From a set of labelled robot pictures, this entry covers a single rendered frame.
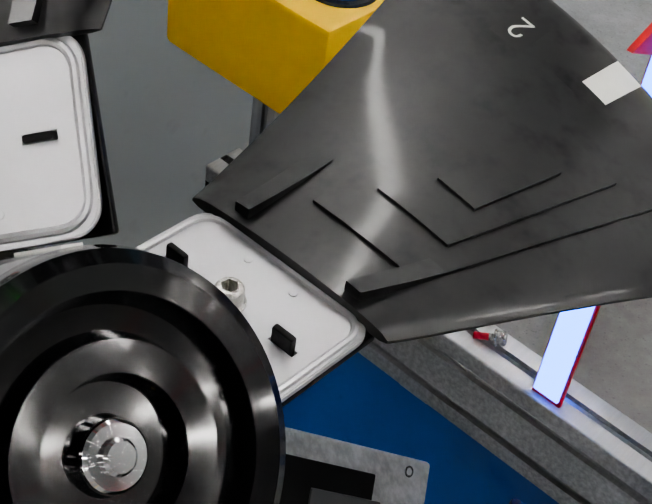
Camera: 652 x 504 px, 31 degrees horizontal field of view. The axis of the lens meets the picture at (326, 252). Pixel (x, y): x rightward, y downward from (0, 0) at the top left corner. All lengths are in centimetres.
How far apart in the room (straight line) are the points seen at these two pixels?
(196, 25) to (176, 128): 68
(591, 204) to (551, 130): 4
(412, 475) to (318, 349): 20
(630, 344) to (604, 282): 173
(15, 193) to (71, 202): 2
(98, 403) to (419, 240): 17
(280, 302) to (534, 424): 48
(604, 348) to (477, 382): 130
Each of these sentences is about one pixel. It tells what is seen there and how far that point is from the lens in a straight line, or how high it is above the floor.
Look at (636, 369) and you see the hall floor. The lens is 219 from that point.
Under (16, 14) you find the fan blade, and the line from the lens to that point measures 38.
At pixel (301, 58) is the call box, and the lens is 84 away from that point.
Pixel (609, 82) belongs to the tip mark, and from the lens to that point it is 60.
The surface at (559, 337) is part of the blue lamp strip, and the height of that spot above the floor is 92.
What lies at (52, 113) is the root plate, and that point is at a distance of 38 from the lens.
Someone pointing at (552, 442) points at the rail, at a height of 83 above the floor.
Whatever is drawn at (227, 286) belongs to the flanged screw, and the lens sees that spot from 44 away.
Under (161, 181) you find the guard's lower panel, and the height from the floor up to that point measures 47.
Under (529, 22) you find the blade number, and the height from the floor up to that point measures 120.
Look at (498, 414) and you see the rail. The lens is 91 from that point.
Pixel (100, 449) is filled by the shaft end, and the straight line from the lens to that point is 34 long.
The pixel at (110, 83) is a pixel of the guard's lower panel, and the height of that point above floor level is 67.
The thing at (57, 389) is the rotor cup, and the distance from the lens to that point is 33.
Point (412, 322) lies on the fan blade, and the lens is 44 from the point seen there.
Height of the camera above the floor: 149
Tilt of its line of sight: 42 degrees down
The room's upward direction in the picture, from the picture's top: 9 degrees clockwise
